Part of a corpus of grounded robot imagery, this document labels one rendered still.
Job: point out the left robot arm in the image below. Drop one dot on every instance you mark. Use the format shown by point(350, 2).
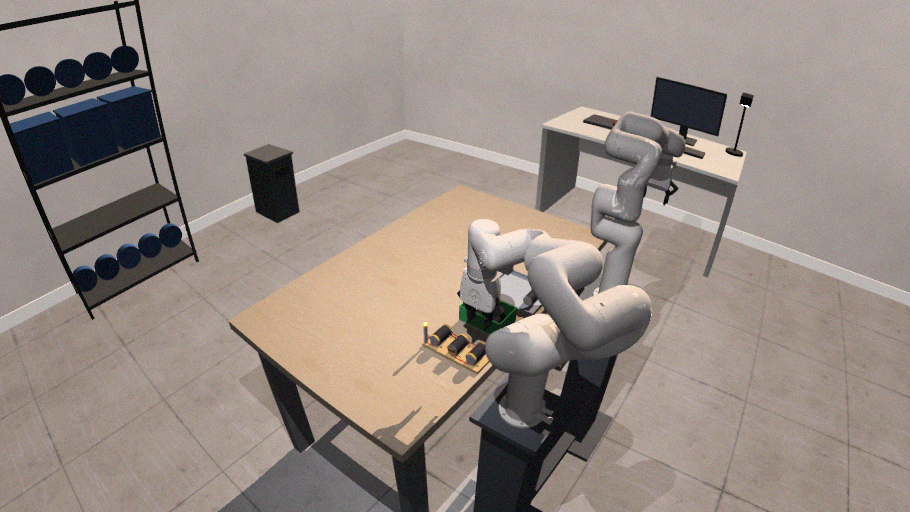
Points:
point(583, 325)

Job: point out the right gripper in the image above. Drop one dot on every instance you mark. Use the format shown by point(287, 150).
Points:
point(662, 180)

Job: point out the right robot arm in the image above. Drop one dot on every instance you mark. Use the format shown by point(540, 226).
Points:
point(624, 206)

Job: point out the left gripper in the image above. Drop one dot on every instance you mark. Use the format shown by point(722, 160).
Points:
point(481, 294)

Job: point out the green box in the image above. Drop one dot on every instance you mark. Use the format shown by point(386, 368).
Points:
point(477, 322)

